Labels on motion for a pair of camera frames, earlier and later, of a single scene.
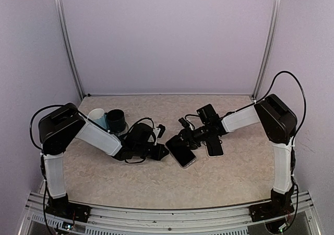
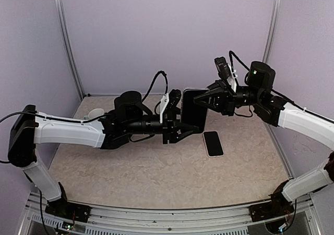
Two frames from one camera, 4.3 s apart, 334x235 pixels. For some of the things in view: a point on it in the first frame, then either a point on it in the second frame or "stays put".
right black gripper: [193, 143] to [223, 101]
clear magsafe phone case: [181, 151] to [193, 114]
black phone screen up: [180, 149] to [193, 113]
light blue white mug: [98, 116] stays put
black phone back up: [214, 147] stays put
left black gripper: [158, 155] to [170, 119]
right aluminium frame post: [278, 3] stays put
